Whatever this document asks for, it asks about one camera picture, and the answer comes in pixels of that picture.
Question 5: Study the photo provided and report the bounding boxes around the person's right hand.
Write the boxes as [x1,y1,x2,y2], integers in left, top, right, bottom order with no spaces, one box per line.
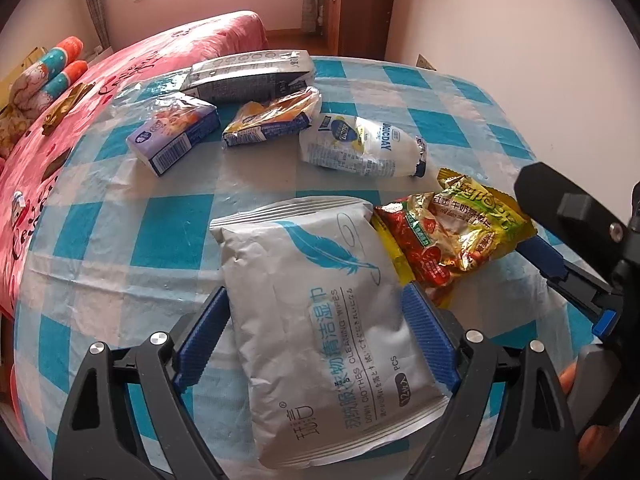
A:
[559,364,621,467]

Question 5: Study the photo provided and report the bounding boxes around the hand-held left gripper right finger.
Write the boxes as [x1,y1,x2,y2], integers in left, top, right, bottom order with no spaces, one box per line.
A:
[402,282,586,480]

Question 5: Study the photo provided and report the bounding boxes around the brown cloth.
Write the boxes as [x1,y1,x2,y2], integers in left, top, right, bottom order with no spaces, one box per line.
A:
[42,82,91,133]

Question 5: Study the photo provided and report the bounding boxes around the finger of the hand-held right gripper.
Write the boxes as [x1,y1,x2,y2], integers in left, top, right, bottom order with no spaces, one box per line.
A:
[514,161,628,263]
[517,241,618,337]

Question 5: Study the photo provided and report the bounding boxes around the blue checked tablecloth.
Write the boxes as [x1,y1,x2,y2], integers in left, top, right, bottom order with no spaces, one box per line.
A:
[12,55,640,480]

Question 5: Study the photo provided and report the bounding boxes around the orange yellow snack wrapper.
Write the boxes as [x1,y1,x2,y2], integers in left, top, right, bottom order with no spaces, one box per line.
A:
[221,86,322,148]

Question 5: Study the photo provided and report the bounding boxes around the floral pillow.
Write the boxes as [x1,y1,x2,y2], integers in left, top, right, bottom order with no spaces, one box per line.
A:
[0,105,36,158]

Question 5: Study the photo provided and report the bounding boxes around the grey wet wipes pack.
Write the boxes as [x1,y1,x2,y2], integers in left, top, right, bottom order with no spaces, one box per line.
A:
[209,196,451,471]

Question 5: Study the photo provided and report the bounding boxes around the wooden wardrobe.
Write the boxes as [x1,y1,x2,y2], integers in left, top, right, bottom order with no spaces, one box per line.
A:
[317,0,401,58]

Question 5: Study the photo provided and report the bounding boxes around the white milk pouch blue print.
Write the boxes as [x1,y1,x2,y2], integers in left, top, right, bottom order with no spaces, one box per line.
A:
[299,114,428,180]

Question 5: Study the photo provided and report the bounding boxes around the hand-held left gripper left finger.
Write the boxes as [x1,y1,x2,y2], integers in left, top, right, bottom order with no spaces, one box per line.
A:
[52,285,236,480]

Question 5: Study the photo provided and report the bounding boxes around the bed with pink sheet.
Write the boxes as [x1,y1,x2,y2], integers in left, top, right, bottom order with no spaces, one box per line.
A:
[0,10,266,321]

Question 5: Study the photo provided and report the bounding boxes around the red snack packet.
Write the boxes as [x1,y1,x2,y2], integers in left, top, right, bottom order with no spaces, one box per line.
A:
[374,192,506,308]

